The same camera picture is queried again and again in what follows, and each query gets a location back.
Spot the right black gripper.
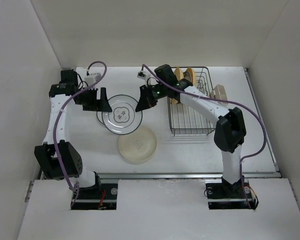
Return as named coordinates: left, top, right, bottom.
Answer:
left=135, top=82, right=168, bottom=111

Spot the cream plate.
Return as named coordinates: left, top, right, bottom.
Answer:
left=117, top=126, right=158, bottom=165

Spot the aluminium front rail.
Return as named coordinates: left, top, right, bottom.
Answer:
left=98, top=171, right=282, bottom=180

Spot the tan wooden plate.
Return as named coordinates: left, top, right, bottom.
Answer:
left=171, top=67, right=184, bottom=105

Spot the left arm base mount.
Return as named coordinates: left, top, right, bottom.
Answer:
left=70, top=182, right=118, bottom=211

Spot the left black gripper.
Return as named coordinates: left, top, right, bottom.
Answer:
left=76, top=86, right=111, bottom=112

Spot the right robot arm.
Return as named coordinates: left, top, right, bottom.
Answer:
left=135, top=64, right=247, bottom=199

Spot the black wire dish rack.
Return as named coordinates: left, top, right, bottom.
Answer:
left=167, top=66, right=215, bottom=136

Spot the tan rimmed patterned plate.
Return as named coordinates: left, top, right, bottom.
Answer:
left=183, top=67, right=197, bottom=86

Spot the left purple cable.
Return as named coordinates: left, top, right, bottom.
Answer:
left=53, top=61, right=108, bottom=208

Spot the white cutlery holder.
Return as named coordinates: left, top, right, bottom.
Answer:
left=209, top=84, right=228, bottom=101

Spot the white plate with black rings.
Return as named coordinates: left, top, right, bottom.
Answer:
left=96, top=111, right=106, bottom=128

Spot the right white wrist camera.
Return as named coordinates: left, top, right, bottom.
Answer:
left=137, top=70, right=151, bottom=81

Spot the aluminium right rail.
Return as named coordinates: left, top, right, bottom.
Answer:
left=243, top=67, right=282, bottom=173

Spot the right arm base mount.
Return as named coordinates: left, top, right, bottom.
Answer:
left=204, top=181, right=259, bottom=210

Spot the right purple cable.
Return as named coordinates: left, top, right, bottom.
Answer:
left=141, top=64, right=268, bottom=210

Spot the purple cable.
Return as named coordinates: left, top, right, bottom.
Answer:
left=141, top=64, right=268, bottom=210
left=53, top=61, right=108, bottom=208

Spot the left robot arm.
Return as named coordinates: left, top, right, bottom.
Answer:
left=34, top=69, right=112, bottom=199

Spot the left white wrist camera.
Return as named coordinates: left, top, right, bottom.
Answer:
left=84, top=73, right=102, bottom=86

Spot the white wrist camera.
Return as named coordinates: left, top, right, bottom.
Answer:
left=84, top=73, right=102, bottom=86
left=137, top=70, right=151, bottom=81

